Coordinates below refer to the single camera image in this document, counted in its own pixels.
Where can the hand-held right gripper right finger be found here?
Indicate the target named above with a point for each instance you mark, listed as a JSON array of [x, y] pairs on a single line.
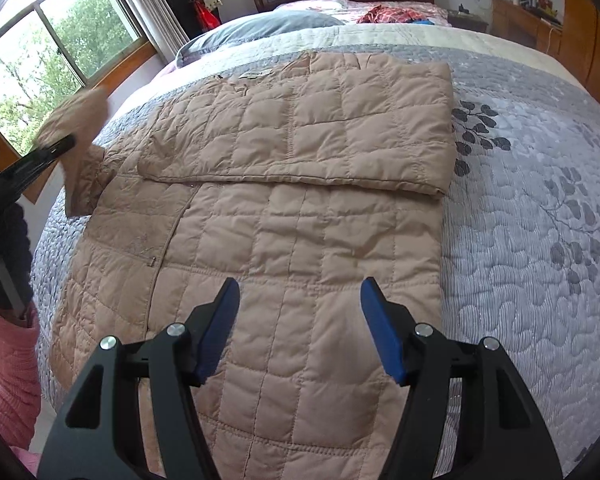
[[380, 332]]

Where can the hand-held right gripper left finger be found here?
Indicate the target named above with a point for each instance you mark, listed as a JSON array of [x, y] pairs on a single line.
[[217, 332]]

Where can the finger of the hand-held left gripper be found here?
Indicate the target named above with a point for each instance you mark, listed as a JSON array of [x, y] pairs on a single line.
[[40, 160]]

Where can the beige quilted jacket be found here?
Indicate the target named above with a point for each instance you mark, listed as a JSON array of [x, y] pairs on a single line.
[[280, 240]]

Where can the coat rack with dark clothes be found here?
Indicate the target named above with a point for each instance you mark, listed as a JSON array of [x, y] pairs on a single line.
[[180, 0]]

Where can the wooden framed window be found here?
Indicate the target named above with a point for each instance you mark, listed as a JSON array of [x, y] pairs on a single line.
[[80, 25]]

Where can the grey leaf-print quilted bedspread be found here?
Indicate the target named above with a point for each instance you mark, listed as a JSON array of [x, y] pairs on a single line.
[[520, 260]]

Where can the red bag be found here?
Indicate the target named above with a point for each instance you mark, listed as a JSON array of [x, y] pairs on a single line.
[[207, 15]]

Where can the grey pillow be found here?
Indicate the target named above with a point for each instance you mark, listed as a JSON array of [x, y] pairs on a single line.
[[270, 27]]

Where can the blue cloth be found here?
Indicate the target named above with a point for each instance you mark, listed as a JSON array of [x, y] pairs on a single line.
[[424, 22]]

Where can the red patterned cloth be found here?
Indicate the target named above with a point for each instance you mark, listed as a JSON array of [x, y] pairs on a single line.
[[385, 14]]

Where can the pink floral bedsheet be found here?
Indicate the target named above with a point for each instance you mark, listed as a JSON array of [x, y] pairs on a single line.
[[320, 7]]

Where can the dark nightstand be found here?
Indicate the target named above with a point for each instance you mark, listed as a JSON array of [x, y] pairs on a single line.
[[467, 22]]

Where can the wooden cabinet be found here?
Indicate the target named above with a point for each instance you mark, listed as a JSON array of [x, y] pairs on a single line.
[[522, 27]]

